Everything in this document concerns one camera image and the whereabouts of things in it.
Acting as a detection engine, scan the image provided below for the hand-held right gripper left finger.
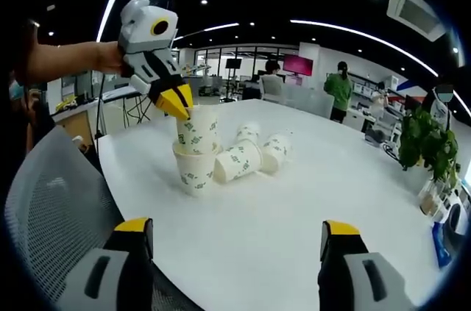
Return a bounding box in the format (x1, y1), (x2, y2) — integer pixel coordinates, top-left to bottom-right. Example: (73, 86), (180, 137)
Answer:
(51, 217), (155, 311)

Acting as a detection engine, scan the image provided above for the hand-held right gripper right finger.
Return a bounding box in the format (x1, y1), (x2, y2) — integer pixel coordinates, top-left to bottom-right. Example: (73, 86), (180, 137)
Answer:
(318, 219), (420, 311)

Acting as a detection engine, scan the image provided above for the green printed paper cup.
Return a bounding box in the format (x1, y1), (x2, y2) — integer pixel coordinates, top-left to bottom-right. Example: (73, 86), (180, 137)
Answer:
(213, 139), (264, 185)
(261, 129), (294, 175)
(175, 106), (222, 156)
(235, 121), (263, 143)
(171, 140), (223, 198)

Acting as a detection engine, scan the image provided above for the person's left hand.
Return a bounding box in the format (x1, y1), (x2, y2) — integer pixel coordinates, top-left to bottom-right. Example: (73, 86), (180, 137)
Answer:
(97, 42), (130, 78)

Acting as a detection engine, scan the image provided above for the short ceiling light strip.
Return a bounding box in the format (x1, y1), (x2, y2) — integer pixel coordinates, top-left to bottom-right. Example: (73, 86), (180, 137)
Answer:
(97, 0), (117, 43)

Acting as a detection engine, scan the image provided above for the black monitor on stand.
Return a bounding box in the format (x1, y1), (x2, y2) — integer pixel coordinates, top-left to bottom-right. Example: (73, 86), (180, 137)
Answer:
(224, 57), (244, 102)

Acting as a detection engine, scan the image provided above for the yellow toy vehicle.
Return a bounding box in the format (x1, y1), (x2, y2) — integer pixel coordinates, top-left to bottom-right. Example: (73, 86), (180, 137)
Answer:
(54, 94), (79, 112)

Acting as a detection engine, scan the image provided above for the wooden front counter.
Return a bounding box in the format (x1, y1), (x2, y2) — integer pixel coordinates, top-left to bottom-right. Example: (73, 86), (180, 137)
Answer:
(49, 99), (102, 146)

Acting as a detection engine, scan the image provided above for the white table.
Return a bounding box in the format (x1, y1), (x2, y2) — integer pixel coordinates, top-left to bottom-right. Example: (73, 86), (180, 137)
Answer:
(96, 99), (453, 311)

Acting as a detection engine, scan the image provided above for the grey mesh office chair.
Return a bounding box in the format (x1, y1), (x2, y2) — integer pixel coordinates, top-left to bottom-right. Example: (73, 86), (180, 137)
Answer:
(4, 125), (196, 311)

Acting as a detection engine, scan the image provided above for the blue packet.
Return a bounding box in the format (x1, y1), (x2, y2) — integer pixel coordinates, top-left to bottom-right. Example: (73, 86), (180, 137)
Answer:
(432, 221), (453, 268)

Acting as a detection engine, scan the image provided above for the glass vase with pebbles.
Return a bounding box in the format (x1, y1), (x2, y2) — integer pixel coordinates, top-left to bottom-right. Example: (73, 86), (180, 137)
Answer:
(419, 180), (441, 216)

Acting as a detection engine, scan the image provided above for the pink screen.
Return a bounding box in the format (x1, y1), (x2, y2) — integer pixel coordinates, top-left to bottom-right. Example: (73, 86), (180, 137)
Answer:
(283, 55), (314, 76)

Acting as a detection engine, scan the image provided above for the long curved ceiling light strip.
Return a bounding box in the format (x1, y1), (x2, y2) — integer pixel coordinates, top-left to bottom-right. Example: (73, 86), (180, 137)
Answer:
(290, 19), (439, 76)

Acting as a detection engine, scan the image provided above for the green potted plant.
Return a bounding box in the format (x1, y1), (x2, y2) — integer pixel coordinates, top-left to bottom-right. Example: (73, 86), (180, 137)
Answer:
(398, 107), (461, 183)

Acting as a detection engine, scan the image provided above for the storage shelf with boxes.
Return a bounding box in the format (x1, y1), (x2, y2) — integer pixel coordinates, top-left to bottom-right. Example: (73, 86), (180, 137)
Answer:
(351, 71), (376, 95)

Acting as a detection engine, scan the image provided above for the ceiling air conditioner unit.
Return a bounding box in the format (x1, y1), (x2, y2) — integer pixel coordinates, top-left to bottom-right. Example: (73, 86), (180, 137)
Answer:
(386, 0), (448, 42)

